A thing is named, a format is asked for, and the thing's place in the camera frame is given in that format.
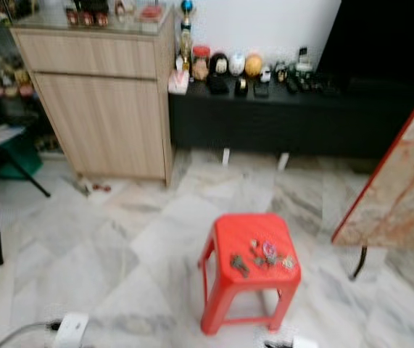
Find keys with pink keychain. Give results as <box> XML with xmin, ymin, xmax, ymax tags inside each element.
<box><xmin>249</xmin><ymin>239</ymin><xmax>283</xmax><ymax>270</ymax></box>

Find red plastic stool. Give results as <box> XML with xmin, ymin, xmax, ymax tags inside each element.
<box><xmin>198</xmin><ymin>213</ymin><xmax>302</xmax><ymax>336</ymax></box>

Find dark key bunch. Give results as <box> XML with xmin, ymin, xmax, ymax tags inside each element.
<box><xmin>229</xmin><ymin>254</ymin><xmax>252</xmax><ymax>279</ymax></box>

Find black board stand leg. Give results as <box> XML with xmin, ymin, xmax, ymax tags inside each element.
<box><xmin>349</xmin><ymin>246</ymin><xmax>370</xmax><ymax>282</ymax></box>

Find marble pattern board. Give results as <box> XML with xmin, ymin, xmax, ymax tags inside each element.
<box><xmin>331</xmin><ymin>72</ymin><xmax>414</xmax><ymax>252</ymax></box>

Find black low console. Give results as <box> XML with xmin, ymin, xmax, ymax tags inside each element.
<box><xmin>167</xmin><ymin>77</ymin><xmax>414</xmax><ymax>160</ymax></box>

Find green bin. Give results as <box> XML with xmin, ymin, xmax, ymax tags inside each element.
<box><xmin>0</xmin><ymin>134</ymin><xmax>44</xmax><ymax>181</ymax></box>

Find yellow egg figurine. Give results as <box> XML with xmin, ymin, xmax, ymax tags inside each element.
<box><xmin>244</xmin><ymin>53</ymin><xmax>265</xmax><ymax>79</ymax></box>

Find pink tissue box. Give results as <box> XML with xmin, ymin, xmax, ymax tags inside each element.
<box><xmin>167</xmin><ymin>69</ymin><xmax>191</xmax><ymax>96</ymax></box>

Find white egg figurine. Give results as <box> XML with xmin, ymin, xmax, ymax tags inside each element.
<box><xmin>228</xmin><ymin>54</ymin><xmax>246</xmax><ymax>78</ymax></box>

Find clear bottle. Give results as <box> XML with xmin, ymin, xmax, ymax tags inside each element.
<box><xmin>296</xmin><ymin>46</ymin><xmax>313</xmax><ymax>74</ymax></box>

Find black egg figurine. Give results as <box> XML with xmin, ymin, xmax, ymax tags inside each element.
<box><xmin>210</xmin><ymin>52</ymin><xmax>229</xmax><ymax>78</ymax></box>

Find light wooden cabinet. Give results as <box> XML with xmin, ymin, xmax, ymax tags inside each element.
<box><xmin>11</xmin><ymin>14</ymin><xmax>177</xmax><ymax>186</ymax></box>

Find jar with red lid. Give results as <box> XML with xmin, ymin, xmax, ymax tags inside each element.
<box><xmin>191</xmin><ymin>46</ymin><xmax>212</xmax><ymax>82</ymax></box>

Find black television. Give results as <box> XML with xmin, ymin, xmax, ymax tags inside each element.
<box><xmin>317</xmin><ymin>0</ymin><xmax>414</xmax><ymax>85</ymax></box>

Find gold trophy with blue globe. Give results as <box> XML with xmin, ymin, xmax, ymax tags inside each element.
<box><xmin>178</xmin><ymin>0</ymin><xmax>197</xmax><ymax>70</ymax></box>

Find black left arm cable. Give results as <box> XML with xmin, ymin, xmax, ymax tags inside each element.
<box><xmin>0</xmin><ymin>320</ymin><xmax>62</xmax><ymax>348</ymax></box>

